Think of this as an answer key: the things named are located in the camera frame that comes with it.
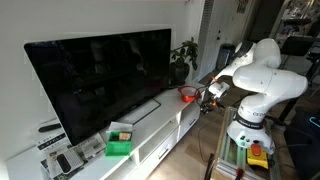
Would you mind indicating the black remote on newspaper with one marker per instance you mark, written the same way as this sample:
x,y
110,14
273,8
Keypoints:
x,y
64,163

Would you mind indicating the yellow emergency stop box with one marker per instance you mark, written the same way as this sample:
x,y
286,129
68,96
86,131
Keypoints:
x,y
257,160

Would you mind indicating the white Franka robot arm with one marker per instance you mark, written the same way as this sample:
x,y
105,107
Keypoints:
x,y
266,83

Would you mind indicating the green potted plant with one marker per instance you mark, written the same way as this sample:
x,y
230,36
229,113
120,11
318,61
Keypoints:
x,y
181,70

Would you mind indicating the black flat screen TV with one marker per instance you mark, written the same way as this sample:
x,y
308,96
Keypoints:
x,y
96,83

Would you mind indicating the blue trash bin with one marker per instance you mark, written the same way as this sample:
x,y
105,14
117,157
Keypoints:
x,y
225,56

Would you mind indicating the black case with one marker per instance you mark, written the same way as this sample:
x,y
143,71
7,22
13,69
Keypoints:
x,y
303,143

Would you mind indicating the white TV stand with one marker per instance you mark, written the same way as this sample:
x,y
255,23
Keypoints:
x,y
160,113

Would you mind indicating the green plastic box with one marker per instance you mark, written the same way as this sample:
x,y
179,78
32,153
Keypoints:
x,y
117,148

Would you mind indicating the newspaper stack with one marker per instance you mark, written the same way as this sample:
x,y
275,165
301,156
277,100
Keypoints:
x,y
90,146

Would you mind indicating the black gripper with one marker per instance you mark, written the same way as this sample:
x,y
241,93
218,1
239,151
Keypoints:
x,y
211,105

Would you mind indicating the black metal furniture frame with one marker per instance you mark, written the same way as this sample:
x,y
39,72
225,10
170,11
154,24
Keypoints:
x,y
298,43

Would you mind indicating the white door with knob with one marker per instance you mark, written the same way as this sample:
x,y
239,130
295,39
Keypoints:
x,y
216,40

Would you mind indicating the slim black remote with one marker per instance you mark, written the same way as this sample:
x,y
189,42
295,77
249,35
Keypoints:
x,y
50,127

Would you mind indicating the metal robot base platform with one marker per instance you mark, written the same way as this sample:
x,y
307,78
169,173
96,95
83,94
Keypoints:
x,y
230,153

